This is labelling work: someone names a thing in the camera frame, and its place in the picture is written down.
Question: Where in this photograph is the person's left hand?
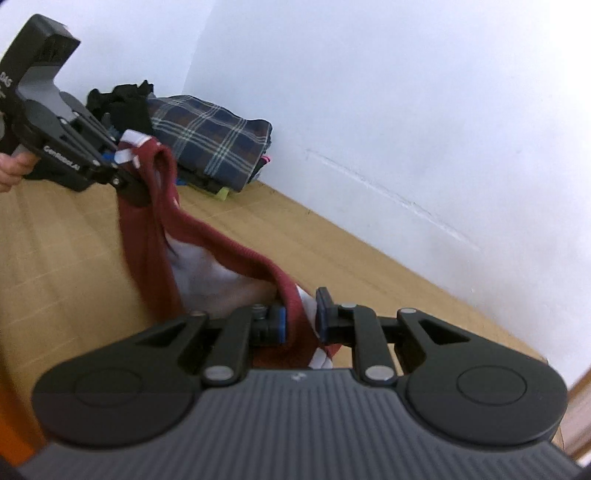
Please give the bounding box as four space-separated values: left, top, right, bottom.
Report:
0 151 40 195

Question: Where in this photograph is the navy plaid cloth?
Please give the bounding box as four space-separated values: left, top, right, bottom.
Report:
147 95 273 193

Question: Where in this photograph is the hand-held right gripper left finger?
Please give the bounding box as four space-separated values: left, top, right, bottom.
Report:
134 302 287 387

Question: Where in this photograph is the orange object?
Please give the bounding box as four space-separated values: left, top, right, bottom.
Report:
0 351 44 468

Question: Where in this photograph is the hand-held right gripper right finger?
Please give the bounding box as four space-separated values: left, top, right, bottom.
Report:
315 287 472 387

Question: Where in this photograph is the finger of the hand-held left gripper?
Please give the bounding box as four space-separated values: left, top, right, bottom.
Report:
90 157 152 206
59 91 122 160

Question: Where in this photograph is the maroon white-striped shirt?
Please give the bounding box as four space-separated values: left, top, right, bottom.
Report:
113 130 345 371

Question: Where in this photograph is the black cloth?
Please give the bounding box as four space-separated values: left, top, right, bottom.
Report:
86 80 156 140

